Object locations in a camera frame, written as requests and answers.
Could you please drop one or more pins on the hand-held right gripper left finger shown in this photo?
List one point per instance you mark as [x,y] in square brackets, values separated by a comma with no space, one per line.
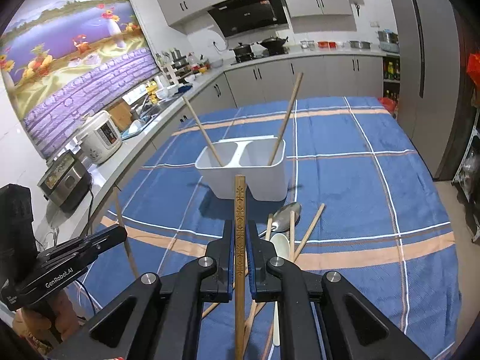
[230,262]

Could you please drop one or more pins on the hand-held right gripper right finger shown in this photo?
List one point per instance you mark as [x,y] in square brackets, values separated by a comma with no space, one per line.
[252,266]

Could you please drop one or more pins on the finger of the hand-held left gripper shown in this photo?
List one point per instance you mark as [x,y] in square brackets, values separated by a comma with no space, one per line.
[101,242]

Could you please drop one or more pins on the white plastic spoon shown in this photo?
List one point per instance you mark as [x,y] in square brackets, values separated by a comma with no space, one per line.
[279,247]

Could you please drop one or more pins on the bundle of chopsticks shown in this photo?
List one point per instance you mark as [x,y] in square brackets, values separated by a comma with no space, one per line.
[292,232]

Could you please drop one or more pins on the metal spoon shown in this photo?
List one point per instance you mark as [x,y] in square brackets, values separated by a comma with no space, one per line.
[285,217]

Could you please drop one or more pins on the carved wooden chopstick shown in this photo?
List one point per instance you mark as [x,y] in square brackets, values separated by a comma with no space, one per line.
[240,202]

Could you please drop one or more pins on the person's left hand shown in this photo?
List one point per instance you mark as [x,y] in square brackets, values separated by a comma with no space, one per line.
[33,326]

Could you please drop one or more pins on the black countertop appliance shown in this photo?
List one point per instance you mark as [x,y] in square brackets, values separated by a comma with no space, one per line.
[67,183]

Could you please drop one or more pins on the white rice cooker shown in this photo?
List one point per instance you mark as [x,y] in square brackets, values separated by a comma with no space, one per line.
[101,138]

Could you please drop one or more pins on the blue plaid tablecloth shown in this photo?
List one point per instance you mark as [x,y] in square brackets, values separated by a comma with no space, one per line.
[356,195]

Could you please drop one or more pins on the wooden cutting board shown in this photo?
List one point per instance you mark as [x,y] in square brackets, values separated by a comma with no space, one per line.
[120,114]

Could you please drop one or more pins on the steel kitchen sink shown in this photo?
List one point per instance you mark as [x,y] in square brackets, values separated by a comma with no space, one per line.
[148,112]

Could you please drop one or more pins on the yellow bottle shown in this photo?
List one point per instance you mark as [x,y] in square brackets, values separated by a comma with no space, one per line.
[152,92]

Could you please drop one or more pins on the white bowls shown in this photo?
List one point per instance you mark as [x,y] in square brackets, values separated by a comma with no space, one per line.
[165,93]

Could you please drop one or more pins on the white wooden rack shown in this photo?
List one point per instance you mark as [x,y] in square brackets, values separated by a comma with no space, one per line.
[171,75]

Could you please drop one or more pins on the grey base cabinets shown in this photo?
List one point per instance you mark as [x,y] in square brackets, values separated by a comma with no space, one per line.
[300,78]

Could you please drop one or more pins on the black cooktop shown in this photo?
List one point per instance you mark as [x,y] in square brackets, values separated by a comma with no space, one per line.
[258,58]

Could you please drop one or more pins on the black cooking pot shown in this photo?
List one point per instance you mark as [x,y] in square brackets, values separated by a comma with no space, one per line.
[242,49]

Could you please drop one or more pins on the black wok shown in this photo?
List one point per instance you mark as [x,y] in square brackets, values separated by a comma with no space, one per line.
[273,42]

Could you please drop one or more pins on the red containers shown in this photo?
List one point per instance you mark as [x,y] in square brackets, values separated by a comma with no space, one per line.
[326,44]

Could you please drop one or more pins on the row of condiment bottles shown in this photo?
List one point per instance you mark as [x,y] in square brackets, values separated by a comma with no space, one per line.
[392,70]

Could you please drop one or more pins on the steel basin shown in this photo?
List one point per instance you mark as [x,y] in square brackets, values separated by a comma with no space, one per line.
[360,44]

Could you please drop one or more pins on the black range hood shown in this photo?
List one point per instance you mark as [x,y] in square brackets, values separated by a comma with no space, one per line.
[247,15]

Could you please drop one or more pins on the grey refrigerator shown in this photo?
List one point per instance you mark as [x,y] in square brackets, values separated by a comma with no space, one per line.
[423,82]

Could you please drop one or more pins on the steel steamer pot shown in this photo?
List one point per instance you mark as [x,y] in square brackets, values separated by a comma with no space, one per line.
[388,41]

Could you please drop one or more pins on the scissors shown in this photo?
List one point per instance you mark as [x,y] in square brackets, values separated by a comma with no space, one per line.
[357,9]

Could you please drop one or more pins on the red printed bag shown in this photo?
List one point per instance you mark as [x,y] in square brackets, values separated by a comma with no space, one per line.
[474,69]

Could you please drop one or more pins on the flower landscape wall mural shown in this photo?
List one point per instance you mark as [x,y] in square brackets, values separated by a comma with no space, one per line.
[75,63]

